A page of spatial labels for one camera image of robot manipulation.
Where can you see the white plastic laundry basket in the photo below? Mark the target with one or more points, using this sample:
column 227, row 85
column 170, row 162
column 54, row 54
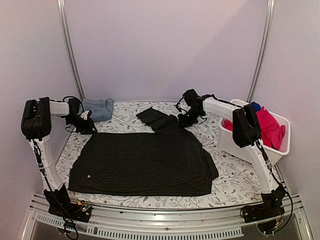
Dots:
column 227, row 144

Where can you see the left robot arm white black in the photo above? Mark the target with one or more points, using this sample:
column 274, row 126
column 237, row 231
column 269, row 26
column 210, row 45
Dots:
column 36, row 126

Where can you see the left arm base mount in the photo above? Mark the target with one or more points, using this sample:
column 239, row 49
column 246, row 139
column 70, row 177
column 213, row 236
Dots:
column 60, row 205

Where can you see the aluminium frame post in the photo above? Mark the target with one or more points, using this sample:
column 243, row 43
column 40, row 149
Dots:
column 262, row 49
column 61, row 6

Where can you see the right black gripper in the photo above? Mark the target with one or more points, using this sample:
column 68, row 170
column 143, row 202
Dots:
column 184, row 123

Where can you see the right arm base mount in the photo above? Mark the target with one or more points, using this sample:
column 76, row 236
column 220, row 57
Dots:
column 270, row 212

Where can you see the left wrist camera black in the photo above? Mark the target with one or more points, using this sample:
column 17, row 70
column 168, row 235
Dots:
column 76, row 109

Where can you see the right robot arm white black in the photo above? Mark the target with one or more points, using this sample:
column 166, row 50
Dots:
column 246, row 134

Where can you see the aluminium front rail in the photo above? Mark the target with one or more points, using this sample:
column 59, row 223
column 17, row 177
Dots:
column 211, row 217

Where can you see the floral patterned table mat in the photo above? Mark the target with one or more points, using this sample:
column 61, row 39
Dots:
column 237, row 183

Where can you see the black striped garment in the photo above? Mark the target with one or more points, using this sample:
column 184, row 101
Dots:
column 169, row 161

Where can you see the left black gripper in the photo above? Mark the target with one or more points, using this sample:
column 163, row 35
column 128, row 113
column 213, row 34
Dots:
column 88, row 127

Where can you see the right aluminium frame post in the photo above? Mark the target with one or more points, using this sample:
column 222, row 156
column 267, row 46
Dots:
column 262, row 49

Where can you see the red garment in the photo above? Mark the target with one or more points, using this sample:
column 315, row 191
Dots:
column 271, row 131

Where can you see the blue garment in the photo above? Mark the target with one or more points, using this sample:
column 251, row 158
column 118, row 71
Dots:
column 256, row 106

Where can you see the light blue denim skirt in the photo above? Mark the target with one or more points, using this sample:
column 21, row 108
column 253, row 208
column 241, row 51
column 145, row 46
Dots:
column 102, row 110

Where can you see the left aluminium frame post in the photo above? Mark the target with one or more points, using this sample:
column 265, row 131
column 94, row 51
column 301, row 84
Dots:
column 61, row 6

